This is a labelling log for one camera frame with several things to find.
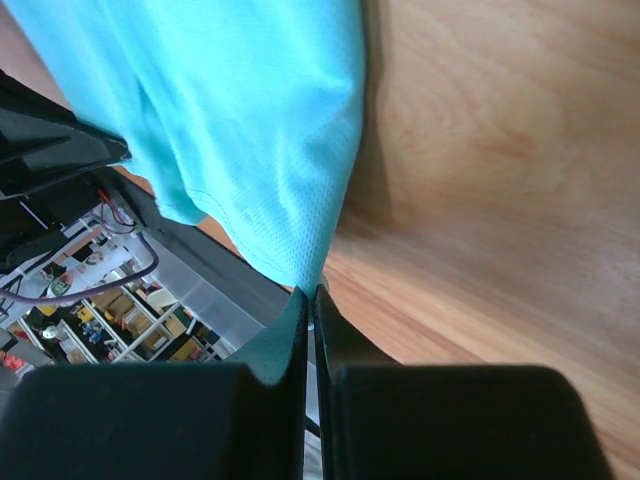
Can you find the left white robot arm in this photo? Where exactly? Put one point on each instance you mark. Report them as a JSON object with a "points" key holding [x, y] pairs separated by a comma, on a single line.
{"points": [[46, 153]]}

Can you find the aluminium front rail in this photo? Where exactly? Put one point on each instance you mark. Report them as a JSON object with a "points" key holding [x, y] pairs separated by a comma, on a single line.
{"points": [[232, 320]]}

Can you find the teal t shirt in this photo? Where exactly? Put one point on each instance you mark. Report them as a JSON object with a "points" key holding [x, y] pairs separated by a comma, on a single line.
{"points": [[249, 112]]}

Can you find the background storage shelves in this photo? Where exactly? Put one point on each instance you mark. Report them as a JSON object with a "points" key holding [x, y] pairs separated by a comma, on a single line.
{"points": [[96, 300]]}

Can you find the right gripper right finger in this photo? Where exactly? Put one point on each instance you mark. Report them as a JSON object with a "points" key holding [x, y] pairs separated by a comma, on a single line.
{"points": [[380, 419]]}

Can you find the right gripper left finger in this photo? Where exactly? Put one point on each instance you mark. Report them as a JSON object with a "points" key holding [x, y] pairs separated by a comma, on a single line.
{"points": [[239, 418]]}

